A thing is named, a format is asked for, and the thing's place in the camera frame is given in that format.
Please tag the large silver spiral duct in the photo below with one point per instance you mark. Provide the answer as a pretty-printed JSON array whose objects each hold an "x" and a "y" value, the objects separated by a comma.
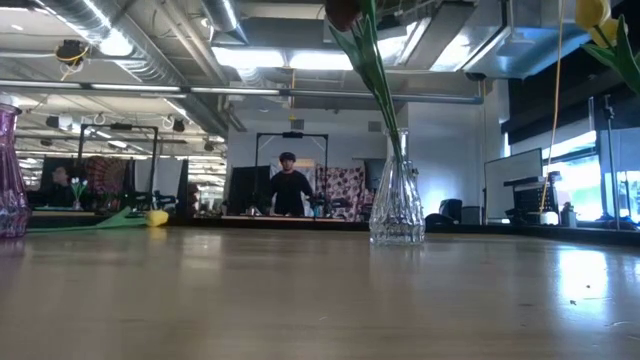
[{"x": 150, "y": 60}]

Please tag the small silver spiral duct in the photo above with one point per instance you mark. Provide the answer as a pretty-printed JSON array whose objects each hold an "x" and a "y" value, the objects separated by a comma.
[{"x": 220, "y": 15}]

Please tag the black metal frame rig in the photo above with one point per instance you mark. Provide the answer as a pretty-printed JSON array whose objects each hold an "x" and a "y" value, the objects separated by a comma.
[
  {"x": 117, "y": 126},
  {"x": 292, "y": 134}
]

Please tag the bright ceiling light panel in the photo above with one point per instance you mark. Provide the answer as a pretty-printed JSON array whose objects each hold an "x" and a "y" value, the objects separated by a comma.
[{"x": 300, "y": 60}]

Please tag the pink patterned cloth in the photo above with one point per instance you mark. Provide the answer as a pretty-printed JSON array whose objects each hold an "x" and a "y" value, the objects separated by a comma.
[{"x": 345, "y": 185}]

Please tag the small grey bottle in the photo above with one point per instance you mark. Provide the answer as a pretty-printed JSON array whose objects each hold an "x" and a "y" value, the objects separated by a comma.
[{"x": 568, "y": 217}]

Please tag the black pole stand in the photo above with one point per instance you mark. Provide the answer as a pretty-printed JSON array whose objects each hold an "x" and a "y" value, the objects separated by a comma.
[{"x": 611, "y": 165}]

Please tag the grey waste bin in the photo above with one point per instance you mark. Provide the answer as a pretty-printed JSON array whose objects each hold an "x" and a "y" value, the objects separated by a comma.
[{"x": 471, "y": 215}]

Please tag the seated person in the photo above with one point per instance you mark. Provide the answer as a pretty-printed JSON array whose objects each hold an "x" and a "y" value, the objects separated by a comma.
[{"x": 62, "y": 185}]

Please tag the red tulip with thin stem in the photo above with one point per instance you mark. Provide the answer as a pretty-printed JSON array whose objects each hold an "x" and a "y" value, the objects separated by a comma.
[{"x": 342, "y": 12}]

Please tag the small vase with white tulips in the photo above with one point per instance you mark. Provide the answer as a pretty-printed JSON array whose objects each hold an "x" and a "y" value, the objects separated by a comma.
[{"x": 78, "y": 192}]

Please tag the black panel screen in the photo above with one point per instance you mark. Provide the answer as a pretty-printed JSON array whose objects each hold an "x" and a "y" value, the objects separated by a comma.
[{"x": 242, "y": 190}]

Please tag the clear cut glass vase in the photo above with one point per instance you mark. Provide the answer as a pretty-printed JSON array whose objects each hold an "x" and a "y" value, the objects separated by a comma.
[{"x": 397, "y": 215}]

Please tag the grey horizontal ceiling pipe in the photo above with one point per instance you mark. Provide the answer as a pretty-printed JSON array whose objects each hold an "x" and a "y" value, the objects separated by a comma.
[{"x": 325, "y": 93}]

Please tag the purple glass vase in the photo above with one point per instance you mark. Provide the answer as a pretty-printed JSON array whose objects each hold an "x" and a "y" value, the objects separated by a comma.
[{"x": 10, "y": 190}]

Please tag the black equipment shelf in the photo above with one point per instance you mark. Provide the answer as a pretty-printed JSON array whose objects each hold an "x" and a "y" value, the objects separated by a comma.
[{"x": 530, "y": 197}]

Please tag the whiteboard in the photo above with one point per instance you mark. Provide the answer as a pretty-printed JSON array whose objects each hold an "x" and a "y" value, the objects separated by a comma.
[{"x": 512, "y": 185}]

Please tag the red mandala tapestry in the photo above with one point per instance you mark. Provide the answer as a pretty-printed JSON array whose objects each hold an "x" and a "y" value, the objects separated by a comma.
[{"x": 102, "y": 175}]

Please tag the black office chair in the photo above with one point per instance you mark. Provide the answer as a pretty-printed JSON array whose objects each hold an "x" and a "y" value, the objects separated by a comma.
[{"x": 450, "y": 210}]

